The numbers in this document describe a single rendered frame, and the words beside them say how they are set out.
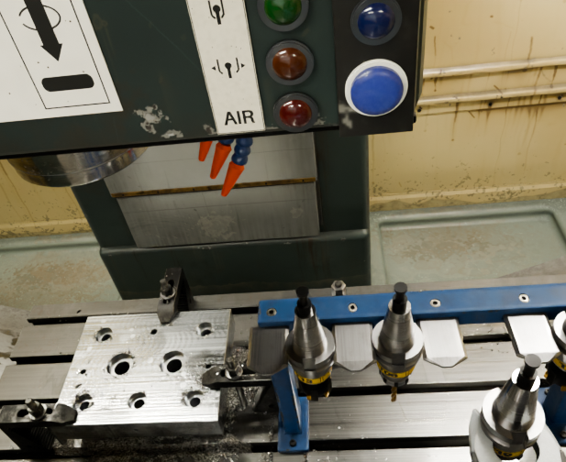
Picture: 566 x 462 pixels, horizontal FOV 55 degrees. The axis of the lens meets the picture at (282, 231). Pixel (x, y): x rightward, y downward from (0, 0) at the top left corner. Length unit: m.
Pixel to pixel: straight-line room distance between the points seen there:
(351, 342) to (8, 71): 0.51
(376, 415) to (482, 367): 0.22
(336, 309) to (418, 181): 1.04
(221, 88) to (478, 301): 0.51
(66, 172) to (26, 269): 1.44
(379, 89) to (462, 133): 1.33
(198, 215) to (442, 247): 0.79
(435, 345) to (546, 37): 1.02
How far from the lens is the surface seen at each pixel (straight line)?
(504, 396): 0.63
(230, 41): 0.31
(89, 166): 0.56
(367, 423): 1.01
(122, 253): 1.43
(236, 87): 0.33
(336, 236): 1.32
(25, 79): 0.36
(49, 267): 1.95
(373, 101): 0.32
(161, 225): 1.31
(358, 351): 0.70
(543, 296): 0.77
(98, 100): 0.35
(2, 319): 1.69
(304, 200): 1.21
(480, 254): 1.71
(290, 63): 0.31
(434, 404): 1.03
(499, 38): 1.52
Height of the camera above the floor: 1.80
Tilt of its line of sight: 43 degrees down
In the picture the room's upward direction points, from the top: 9 degrees counter-clockwise
